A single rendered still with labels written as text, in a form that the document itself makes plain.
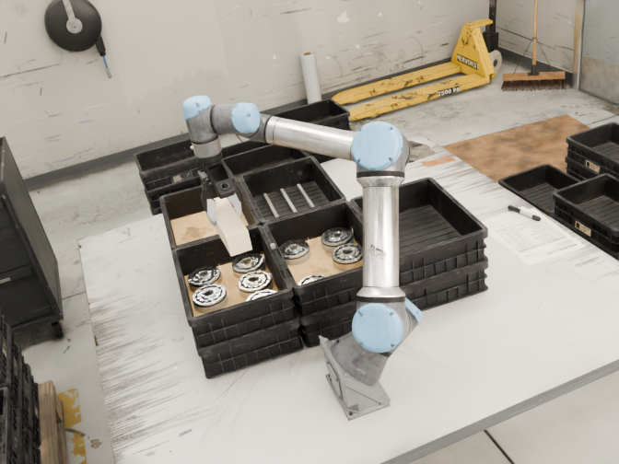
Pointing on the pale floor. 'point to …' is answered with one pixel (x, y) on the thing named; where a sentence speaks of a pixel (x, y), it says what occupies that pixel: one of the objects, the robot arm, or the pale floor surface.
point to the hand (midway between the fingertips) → (227, 219)
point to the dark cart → (25, 257)
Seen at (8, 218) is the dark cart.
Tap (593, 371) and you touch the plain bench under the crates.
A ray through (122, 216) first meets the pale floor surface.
